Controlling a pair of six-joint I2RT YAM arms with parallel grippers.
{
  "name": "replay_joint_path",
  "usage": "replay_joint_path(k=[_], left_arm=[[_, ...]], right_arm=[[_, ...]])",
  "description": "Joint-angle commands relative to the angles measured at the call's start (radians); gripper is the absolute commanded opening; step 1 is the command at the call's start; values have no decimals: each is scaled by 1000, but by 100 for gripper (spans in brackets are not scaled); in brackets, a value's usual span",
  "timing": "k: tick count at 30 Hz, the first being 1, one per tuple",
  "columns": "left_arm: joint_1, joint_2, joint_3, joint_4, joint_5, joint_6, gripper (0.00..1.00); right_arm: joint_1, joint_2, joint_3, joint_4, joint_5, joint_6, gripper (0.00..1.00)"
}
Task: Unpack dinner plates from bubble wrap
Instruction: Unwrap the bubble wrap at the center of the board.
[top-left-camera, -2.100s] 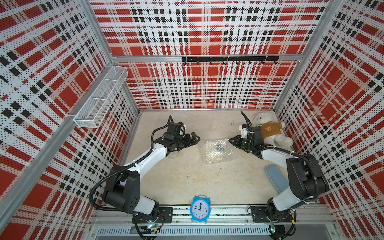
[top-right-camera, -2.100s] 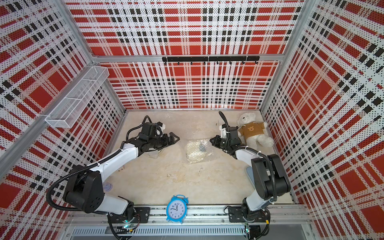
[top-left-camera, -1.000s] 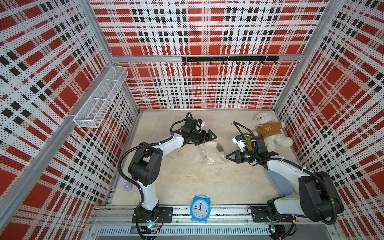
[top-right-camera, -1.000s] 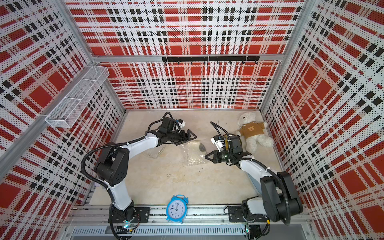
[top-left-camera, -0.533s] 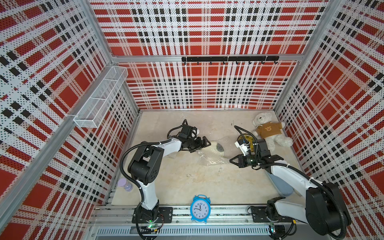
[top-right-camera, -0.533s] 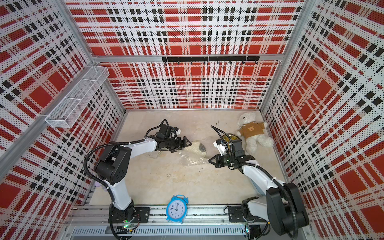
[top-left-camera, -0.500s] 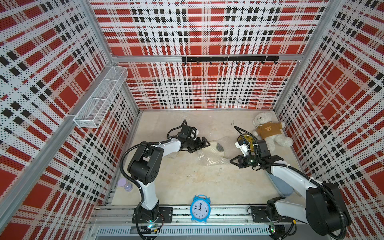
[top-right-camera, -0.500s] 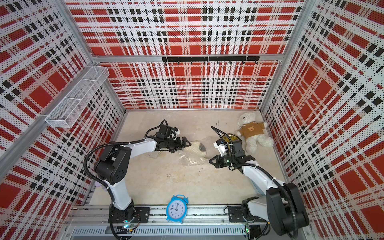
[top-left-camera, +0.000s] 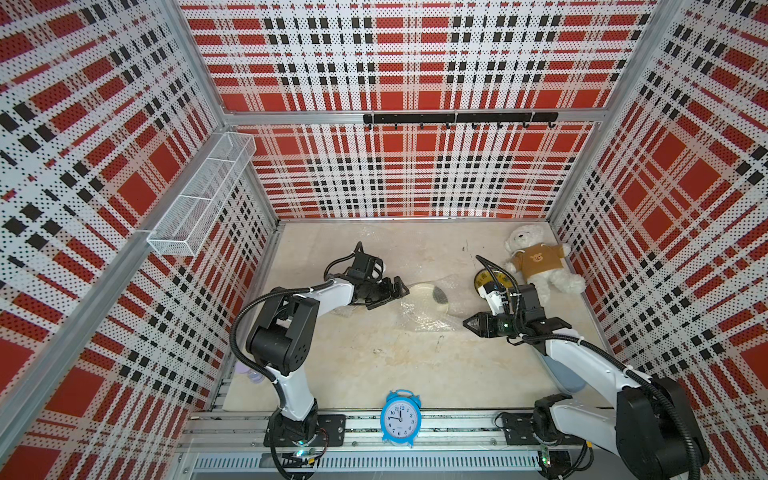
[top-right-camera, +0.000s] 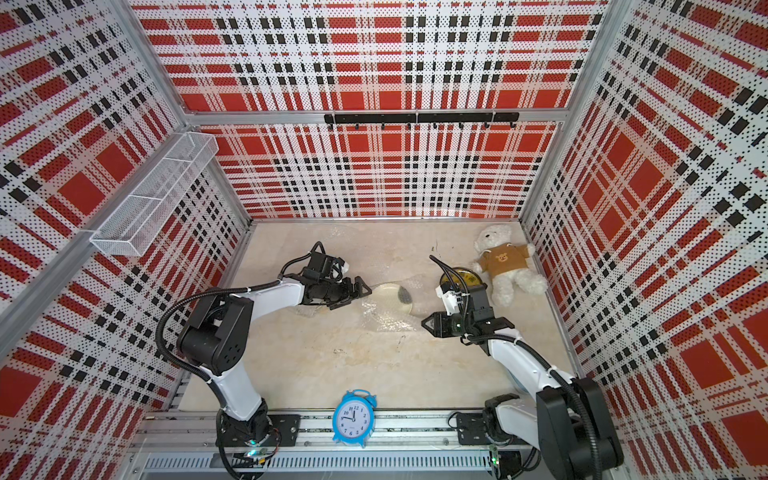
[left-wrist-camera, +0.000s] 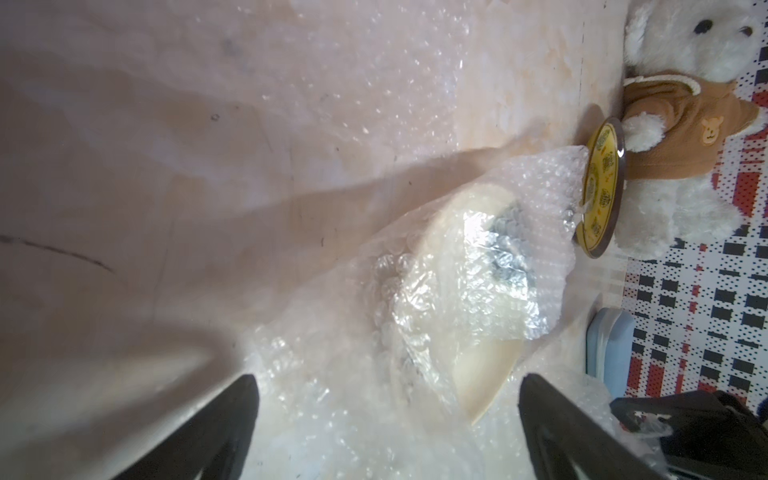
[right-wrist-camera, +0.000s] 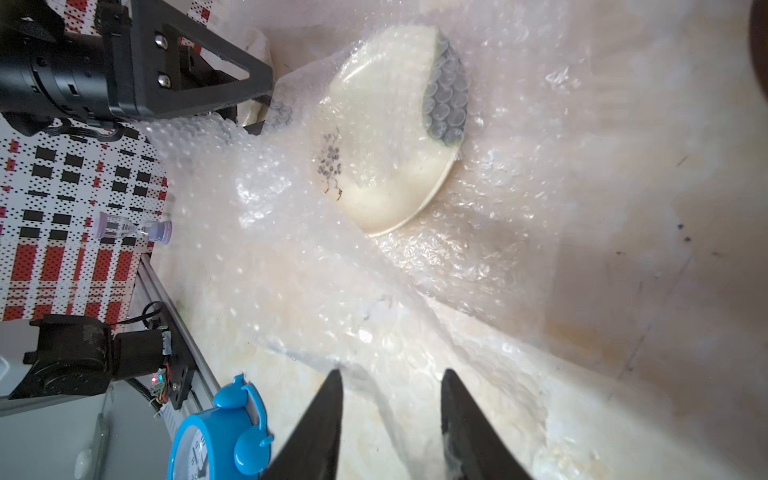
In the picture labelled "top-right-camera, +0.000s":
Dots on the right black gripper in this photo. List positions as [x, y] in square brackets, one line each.
[438, 320]

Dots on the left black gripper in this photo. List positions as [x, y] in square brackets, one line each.
[348, 293]

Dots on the bubble wrap sheet of cream plate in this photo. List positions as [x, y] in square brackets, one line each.
[425, 302]

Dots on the yellow patterned plate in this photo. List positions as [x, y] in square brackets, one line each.
[460, 277]

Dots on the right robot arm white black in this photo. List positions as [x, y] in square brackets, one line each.
[564, 417]

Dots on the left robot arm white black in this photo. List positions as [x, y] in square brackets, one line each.
[206, 335]

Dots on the white teddy bear brown shirt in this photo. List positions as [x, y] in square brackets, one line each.
[506, 264]

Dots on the blue alarm clock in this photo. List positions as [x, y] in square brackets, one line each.
[353, 421]

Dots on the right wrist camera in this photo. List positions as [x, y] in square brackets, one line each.
[452, 298]

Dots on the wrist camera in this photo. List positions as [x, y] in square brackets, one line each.
[452, 298]
[322, 266]

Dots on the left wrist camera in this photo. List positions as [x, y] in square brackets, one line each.
[322, 266]

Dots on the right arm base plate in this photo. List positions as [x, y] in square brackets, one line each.
[474, 427]

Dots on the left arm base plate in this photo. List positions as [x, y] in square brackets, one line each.
[282, 429]

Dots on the black hook rail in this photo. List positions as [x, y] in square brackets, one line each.
[482, 118]

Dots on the white wire mesh basket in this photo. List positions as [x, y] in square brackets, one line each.
[134, 224]

